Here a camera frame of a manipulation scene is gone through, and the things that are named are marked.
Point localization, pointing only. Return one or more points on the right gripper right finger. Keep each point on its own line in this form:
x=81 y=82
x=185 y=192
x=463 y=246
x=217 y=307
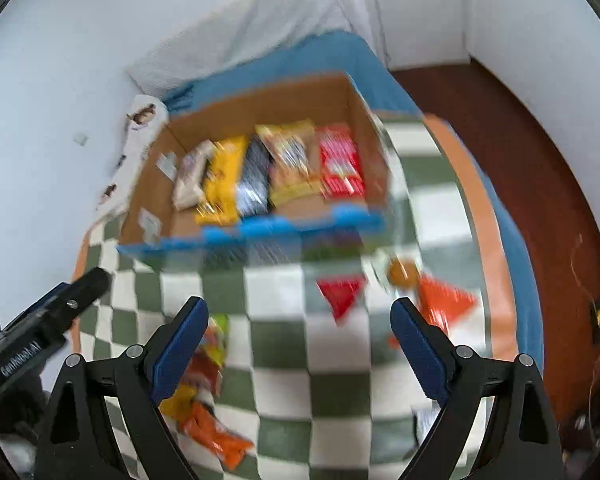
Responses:
x=521 y=439

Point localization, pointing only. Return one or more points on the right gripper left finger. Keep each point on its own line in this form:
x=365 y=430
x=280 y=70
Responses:
x=77 y=441

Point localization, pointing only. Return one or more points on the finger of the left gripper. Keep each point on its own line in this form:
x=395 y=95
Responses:
x=65 y=302

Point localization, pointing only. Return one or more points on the orange sunflower seed packet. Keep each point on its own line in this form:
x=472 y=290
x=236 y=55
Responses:
x=201 y=426

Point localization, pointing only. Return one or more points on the black red noodle packet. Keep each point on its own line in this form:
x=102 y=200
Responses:
x=252 y=187

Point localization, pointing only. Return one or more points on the yellow egg cookie snack bag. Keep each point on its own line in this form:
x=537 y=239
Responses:
x=292 y=175

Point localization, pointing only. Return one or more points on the grey white snack packet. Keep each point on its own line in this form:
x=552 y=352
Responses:
x=424 y=419

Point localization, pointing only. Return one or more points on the small yellow snack packet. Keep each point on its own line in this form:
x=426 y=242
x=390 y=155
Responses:
x=179 y=405

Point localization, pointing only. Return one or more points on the brown shrimp snack packet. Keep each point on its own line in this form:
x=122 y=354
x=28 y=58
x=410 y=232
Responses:
x=205 y=371

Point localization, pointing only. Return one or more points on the colourful candy ball bag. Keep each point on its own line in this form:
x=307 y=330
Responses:
x=214 y=341

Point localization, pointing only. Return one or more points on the orange triangular snack packet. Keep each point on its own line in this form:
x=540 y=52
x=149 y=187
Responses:
x=440 y=304

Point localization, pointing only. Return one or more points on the white snack packet in box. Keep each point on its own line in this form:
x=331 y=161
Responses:
x=188 y=191

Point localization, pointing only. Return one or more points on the wrapped brown candy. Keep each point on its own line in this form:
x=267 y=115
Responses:
x=395 y=271

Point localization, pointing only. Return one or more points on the green white checkered blanket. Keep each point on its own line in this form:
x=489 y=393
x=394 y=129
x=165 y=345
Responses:
x=321 y=400

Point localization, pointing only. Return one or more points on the red triangular snack packet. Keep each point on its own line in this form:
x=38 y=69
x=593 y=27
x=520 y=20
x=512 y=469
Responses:
x=341 y=293

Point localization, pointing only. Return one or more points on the brown cardboard box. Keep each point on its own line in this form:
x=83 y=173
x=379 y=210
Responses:
x=153 y=228

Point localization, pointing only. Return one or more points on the white textured pillow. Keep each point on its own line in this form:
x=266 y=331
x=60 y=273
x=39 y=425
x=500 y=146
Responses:
x=234 y=33

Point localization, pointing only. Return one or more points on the blue bed sheet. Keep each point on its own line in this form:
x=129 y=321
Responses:
x=340 y=51

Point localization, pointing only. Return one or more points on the white door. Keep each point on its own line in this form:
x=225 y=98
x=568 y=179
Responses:
x=419 y=33

